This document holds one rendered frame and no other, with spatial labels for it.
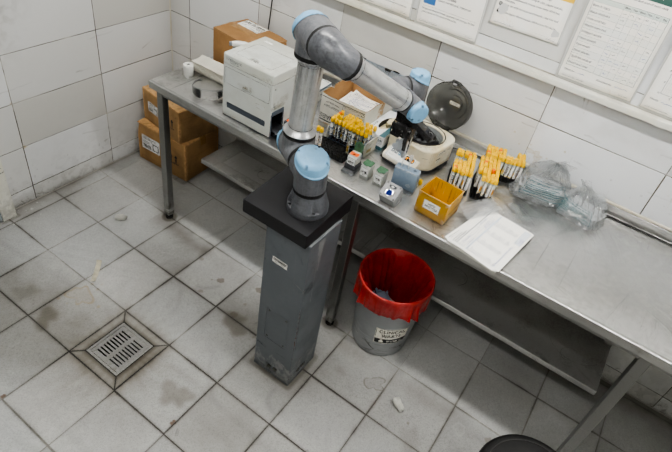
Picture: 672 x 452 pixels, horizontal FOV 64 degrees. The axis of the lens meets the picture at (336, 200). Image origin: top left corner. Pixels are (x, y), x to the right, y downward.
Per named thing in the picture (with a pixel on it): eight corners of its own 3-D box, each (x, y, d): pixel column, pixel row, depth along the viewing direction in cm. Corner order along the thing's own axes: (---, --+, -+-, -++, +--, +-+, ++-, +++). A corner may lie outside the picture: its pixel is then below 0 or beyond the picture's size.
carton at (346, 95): (316, 119, 252) (320, 90, 243) (349, 99, 272) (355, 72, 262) (360, 141, 243) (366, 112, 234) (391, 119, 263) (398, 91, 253)
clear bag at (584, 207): (547, 207, 226) (561, 181, 217) (570, 195, 235) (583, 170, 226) (588, 236, 214) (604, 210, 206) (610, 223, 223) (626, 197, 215)
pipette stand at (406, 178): (388, 187, 219) (393, 167, 213) (394, 179, 224) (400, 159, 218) (410, 197, 217) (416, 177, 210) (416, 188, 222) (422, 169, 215)
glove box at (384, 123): (361, 141, 243) (365, 123, 237) (387, 122, 260) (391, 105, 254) (384, 152, 239) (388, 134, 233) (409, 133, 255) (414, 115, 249)
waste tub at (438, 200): (412, 209, 211) (418, 189, 204) (429, 194, 220) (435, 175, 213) (442, 226, 205) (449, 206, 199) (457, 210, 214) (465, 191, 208)
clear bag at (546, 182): (506, 195, 228) (522, 159, 216) (509, 174, 241) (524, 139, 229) (567, 214, 224) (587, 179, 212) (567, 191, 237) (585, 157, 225)
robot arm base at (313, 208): (315, 227, 185) (318, 206, 178) (278, 210, 189) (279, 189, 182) (335, 202, 195) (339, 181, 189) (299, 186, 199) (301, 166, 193)
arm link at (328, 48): (340, 36, 145) (438, 106, 179) (324, 19, 152) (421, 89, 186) (314, 71, 149) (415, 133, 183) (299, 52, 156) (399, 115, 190)
